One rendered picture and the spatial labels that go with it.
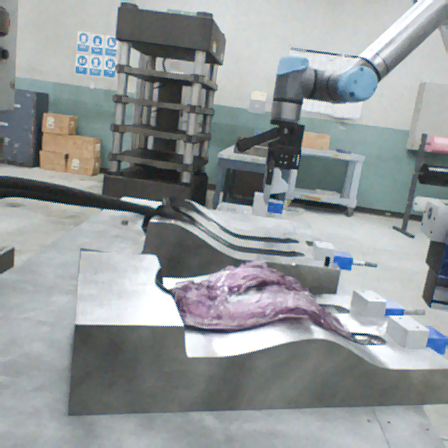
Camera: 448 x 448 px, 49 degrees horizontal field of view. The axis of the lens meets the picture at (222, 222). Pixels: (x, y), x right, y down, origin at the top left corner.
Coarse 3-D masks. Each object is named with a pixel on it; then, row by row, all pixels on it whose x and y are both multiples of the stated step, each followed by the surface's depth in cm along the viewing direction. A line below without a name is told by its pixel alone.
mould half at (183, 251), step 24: (168, 216) 97; (216, 216) 118; (96, 240) 100; (120, 240) 103; (144, 240) 94; (168, 240) 93; (192, 240) 93; (240, 240) 107; (312, 240) 114; (168, 264) 94; (192, 264) 94; (216, 264) 94; (240, 264) 94; (288, 264) 93; (312, 264) 94; (336, 264) 96; (336, 288) 94
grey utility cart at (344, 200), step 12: (324, 156) 664; (336, 156) 663; (348, 156) 663; (360, 156) 663; (348, 168) 708; (360, 168) 669; (348, 180) 712; (288, 192) 672; (300, 192) 722; (312, 192) 723; (348, 192) 716; (288, 204) 680; (348, 204) 678; (348, 216) 685
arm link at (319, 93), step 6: (318, 72) 119; (324, 72) 120; (330, 72) 117; (318, 78) 118; (324, 78) 117; (318, 84) 119; (324, 84) 116; (312, 90) 119; (318, 90) 119; (324, 90) 117; (312, 96) 120; (318, 96) 120; (324, 96) 119; (330, 102) 123; (336, 102) 123; (342, 102) 123
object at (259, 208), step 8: (256, 192) 128; (256, 200) 125; (272, 200) 128; (256, 208) 125; (264, 208) 125; (272, 208) 125; (280, 208) 125; (288, 208) 127; (296, 208) 127; (264, 216) 126
